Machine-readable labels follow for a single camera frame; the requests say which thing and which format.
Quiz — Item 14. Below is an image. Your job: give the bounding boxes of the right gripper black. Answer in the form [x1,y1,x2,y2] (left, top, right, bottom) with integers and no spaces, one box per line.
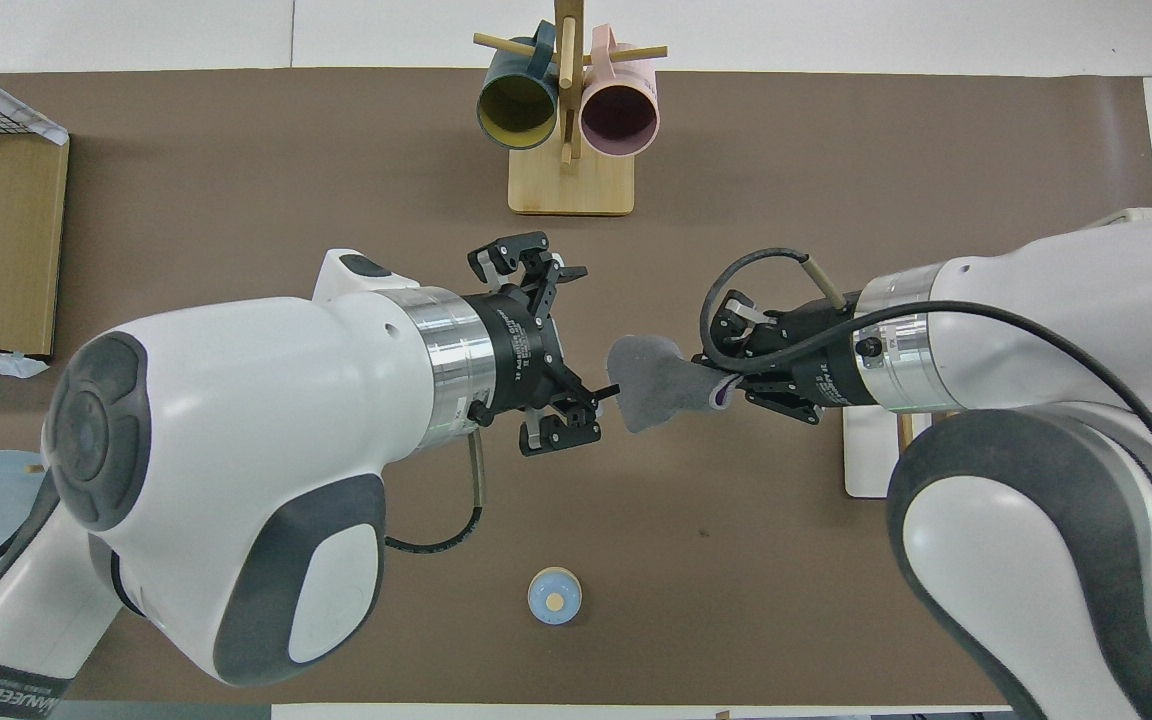
[714,290,882,426]

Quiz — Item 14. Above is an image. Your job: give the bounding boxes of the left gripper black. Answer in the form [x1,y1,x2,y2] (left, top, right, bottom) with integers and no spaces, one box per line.
[463,232,604,458]

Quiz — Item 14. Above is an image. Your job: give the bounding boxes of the purple and grey towel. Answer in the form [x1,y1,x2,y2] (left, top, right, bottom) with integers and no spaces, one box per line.
[606,335,737,434]

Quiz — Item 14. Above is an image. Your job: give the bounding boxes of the white wooden-bar towel rack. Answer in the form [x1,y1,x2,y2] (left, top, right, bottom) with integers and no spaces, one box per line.
[841,405,922,499]

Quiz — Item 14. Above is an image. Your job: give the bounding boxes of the wooden mug tree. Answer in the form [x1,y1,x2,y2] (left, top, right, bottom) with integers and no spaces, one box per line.
[473,0,668,216]

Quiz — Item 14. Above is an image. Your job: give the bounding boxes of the brown table mat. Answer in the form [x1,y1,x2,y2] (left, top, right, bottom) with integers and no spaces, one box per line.
[0,68,1152,706]

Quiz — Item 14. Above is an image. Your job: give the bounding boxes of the pink mug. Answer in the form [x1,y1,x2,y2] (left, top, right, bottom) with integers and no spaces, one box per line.
[580,25,660,158]

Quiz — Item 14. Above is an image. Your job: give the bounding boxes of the dark teal mug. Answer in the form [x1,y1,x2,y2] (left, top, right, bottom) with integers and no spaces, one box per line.
[477,22,560,151]

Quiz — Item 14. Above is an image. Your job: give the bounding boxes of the blue service bell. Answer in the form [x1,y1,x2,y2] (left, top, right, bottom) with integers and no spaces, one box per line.
[528,567,583,626]

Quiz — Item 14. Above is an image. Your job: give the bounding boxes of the white patterned cloth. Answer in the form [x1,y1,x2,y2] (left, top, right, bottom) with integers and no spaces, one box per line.
[0,50,69,381]

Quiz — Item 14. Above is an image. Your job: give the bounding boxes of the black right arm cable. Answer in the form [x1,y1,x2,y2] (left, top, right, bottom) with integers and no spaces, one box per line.
[701,248,1152,471]

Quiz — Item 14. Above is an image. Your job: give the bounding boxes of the black wire basket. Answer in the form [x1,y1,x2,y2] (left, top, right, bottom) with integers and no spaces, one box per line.
[0,85,67,141]

